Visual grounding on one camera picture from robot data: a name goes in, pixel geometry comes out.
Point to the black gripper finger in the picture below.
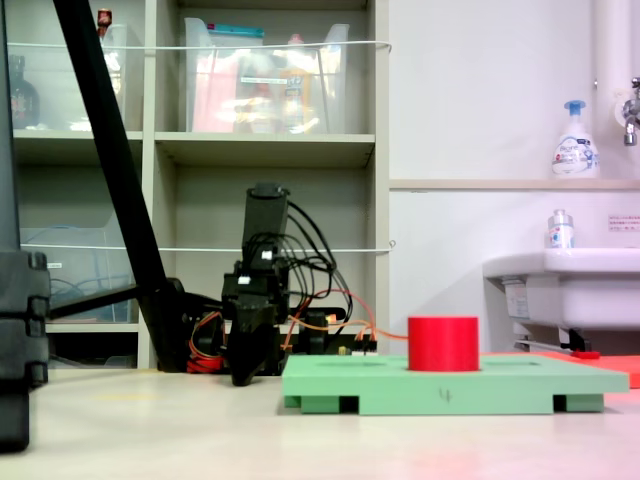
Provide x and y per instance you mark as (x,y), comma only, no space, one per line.
(250,345)

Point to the red cylinder block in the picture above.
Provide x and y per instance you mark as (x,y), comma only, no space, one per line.
(442,345)

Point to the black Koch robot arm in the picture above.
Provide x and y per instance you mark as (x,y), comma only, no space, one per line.
(265,220)

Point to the green shape sorter board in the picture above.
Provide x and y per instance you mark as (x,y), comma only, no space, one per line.
(350,387)

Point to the small circuit board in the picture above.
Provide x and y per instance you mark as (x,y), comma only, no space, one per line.
(362,347)

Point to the beige shelf unit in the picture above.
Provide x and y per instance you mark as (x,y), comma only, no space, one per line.
(265,145)

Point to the black tripod brace strut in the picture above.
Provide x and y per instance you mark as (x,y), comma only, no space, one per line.
(90,302)

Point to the clear bin with supplies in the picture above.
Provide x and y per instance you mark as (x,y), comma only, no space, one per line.
(225,100)

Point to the black tripod leg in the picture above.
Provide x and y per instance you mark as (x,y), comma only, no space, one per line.
(20,320)
(115,150)

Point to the yellow labelled bottle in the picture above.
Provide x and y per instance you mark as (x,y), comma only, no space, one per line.
(296,90)

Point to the clear plastic storage bin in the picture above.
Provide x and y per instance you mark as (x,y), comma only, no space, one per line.
(70,100)

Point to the dark glass bottle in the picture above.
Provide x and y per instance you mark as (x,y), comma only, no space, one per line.
(22,100)

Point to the small clear sanitizer bottle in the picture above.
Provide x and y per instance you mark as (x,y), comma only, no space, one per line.
(560,232)

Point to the white ceramic sink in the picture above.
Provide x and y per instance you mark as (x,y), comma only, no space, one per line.
(590,290)

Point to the white foam soap pump bottle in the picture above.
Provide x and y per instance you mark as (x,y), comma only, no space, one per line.
(575,150)

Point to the chrome water faucet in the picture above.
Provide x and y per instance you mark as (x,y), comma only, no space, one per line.
(631,117)

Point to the white wall notice label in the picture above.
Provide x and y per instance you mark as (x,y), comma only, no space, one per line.
(625,223)

